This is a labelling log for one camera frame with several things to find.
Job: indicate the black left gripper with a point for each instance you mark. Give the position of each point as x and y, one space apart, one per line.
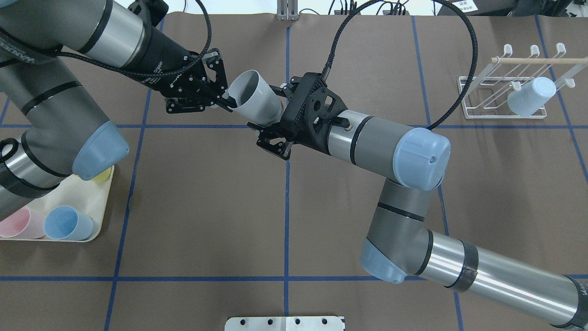
161 62

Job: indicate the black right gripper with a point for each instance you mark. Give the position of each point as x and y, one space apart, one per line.
307 140

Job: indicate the grey plastic cup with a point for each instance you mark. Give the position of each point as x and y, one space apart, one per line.
255 99

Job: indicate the light blue plastic cup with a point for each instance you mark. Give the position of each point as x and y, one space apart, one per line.
531 96

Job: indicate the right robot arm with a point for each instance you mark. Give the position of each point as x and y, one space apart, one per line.
413 161

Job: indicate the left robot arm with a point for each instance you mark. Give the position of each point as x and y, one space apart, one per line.
70 134

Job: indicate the yellow plastic cup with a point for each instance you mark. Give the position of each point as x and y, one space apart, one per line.
103 176

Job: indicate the blue cup near base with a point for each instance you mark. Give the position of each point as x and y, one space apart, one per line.
66 223

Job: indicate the pink plastic cup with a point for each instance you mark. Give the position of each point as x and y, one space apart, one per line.
24 224

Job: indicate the cream plastic tray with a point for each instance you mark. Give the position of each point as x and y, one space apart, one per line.
87 197

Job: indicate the black box with label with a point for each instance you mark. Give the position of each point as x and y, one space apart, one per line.
484 7

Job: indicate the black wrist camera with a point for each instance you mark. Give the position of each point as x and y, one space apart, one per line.
150 11

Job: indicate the aluminium frame post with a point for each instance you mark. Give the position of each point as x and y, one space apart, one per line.
288 10

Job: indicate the white wire cup rack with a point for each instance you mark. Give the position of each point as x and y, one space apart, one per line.
486 96

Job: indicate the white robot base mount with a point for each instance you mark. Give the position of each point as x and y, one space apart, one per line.
286 323

